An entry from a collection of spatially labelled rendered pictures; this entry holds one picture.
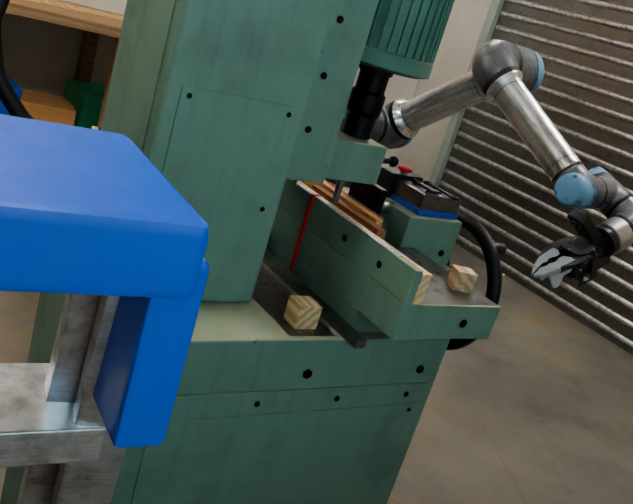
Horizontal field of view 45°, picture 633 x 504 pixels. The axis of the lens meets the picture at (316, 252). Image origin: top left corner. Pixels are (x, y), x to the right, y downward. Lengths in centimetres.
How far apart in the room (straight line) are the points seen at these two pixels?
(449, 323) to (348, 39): 46
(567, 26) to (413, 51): 370
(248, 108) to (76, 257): 73
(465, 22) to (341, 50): 438
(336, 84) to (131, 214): 84
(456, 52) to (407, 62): 431
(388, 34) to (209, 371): 58
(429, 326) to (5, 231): 90
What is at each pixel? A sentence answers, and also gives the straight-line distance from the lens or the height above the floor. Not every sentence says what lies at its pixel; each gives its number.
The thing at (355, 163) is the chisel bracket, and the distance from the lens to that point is 130.
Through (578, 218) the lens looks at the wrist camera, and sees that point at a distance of 166.
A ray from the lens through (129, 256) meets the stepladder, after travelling 37.
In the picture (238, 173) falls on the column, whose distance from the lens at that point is 110.
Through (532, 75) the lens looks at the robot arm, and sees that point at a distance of 198.
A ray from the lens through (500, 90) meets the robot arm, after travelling 183.
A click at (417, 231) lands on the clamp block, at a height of 93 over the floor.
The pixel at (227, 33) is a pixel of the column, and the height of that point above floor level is 120.
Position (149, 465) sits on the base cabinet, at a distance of 115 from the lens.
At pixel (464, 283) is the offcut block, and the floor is 92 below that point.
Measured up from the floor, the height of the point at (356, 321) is 82.
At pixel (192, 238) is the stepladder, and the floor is 115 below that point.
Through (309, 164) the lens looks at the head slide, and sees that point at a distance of 120.
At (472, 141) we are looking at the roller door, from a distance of 520.
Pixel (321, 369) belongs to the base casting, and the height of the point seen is 75.
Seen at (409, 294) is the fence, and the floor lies 92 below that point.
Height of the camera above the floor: 128
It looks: 18 degrees down
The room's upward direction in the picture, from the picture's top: 17 degrees clockwise
